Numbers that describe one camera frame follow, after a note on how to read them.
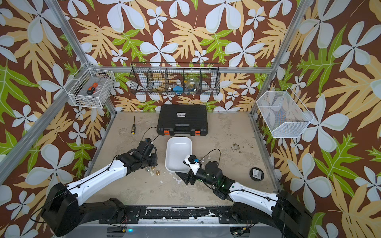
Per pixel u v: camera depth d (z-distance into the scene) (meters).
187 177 0.65
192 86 0.97
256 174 0.86
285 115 0.81
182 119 1.08
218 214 0.75
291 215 0.42
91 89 0.80
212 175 0.59
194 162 0.64
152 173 0.86
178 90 0.93
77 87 0.80
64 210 0.40
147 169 0.89
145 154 0.65
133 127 1.09
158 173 0.87
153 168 0.90
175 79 0.98
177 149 0.98
